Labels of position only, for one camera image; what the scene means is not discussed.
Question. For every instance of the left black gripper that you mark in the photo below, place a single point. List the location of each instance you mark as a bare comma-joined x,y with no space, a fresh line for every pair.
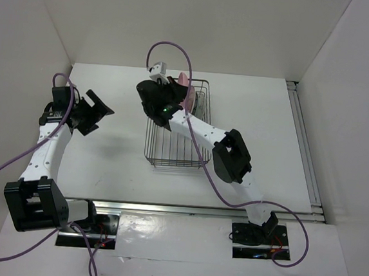
96,113

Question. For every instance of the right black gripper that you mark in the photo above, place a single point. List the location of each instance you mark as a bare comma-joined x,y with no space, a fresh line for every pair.
178,91

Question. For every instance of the pink plastic plate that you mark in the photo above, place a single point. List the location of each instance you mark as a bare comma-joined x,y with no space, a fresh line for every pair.
183,80

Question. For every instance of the blue floral ceramic plate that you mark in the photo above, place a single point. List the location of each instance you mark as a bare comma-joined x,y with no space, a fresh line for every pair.
197,104

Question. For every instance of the clear glass plate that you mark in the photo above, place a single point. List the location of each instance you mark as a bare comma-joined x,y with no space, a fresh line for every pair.
204,106

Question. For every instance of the white plate with dark rim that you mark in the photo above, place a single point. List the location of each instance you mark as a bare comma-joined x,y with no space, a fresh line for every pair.
192,99

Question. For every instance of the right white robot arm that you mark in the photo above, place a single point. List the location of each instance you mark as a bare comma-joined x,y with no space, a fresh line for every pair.
162,102

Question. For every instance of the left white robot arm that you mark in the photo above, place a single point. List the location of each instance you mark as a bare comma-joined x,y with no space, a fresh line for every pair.
35,201

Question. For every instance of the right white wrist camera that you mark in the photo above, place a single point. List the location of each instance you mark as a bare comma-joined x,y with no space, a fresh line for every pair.
158,72

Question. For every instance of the metal wire dish rack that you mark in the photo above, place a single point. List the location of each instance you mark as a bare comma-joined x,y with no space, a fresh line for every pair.
163,148

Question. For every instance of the aluminium front rail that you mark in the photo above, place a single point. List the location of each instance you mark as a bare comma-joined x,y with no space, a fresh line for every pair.
112,206

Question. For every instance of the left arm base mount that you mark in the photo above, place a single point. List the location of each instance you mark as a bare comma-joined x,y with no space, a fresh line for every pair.
101,235

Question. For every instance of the aluminium side rail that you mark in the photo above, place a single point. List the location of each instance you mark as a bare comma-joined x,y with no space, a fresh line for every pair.
313,192

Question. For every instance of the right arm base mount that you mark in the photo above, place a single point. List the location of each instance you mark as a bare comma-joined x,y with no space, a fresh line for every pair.
247,243

